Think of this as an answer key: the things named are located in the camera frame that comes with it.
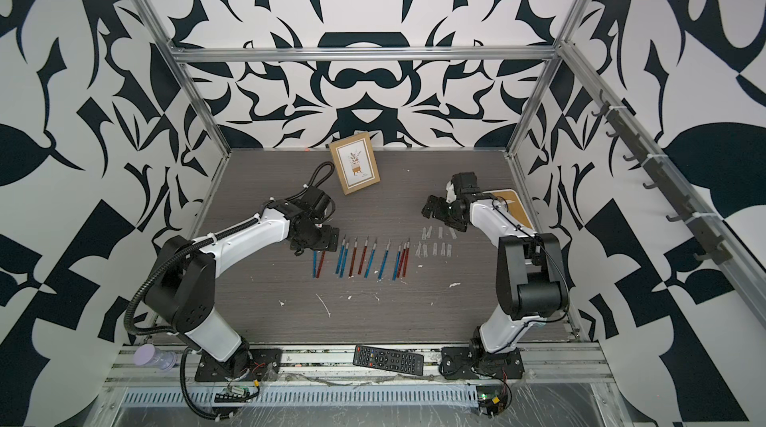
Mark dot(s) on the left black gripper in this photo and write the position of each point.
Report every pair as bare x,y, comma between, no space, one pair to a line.
330,240

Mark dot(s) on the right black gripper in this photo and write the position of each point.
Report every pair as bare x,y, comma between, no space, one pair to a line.
438,211

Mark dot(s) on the red carving knife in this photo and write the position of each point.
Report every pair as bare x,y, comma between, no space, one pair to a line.
406,259
403,247
353,258

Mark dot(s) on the red knife capped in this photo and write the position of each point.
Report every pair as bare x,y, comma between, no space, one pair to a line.
363,257

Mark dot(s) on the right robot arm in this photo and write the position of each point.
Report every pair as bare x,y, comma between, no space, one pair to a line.
531,285

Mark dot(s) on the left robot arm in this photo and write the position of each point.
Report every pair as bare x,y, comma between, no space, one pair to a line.
178,296

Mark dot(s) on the white box with wooden lid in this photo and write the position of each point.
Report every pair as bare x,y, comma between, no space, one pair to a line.
516,209

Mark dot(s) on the black remote control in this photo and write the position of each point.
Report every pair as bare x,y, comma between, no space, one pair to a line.
390,360

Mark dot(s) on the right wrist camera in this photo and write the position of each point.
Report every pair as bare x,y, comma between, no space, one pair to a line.
450,193

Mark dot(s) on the wooden picture frame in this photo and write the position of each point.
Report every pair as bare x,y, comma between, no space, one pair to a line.
355,162

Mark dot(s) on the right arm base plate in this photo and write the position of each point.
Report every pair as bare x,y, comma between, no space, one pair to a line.
461,363

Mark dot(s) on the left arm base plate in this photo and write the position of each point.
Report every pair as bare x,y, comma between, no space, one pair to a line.
261,364

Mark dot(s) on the white cable duct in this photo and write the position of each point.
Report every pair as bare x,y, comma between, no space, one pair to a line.
305,396

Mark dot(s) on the black wall hook rail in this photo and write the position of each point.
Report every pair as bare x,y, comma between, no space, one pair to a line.
688,208

